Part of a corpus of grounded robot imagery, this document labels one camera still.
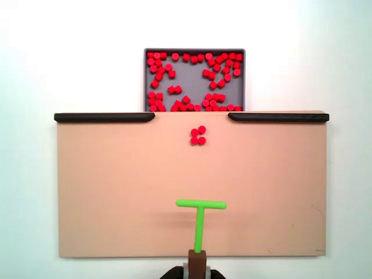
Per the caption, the beige rectangular board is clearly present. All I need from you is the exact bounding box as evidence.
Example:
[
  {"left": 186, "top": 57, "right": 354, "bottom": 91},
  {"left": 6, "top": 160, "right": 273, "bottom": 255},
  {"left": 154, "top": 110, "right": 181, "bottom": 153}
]
[{"left": 55, "top": 110, "right": 328, "bottom": 259}]

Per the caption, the green T-shaped pusher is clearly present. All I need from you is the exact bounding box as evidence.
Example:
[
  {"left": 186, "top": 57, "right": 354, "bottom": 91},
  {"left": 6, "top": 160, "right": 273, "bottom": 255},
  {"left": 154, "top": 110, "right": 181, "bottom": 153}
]
[{"left": 176, "top": 199, "right": 227, "bottom": 253}]

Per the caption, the black edge rail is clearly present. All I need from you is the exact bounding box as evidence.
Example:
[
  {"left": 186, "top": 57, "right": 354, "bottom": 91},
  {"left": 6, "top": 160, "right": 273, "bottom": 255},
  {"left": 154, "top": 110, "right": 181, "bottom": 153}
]
[
  {"left": 227, "top": 113, "right": 330, "bottom": 123},
  {"left": 53, "top": 113, "right": 156, "bottom": 123}
]

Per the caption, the grey rectangular container tray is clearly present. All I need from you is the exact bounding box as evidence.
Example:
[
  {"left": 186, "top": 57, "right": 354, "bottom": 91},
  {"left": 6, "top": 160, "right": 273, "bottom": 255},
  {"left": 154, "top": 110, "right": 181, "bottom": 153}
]
[{"left": 143, "top": 48, "right": 246, "bottom": 112}]

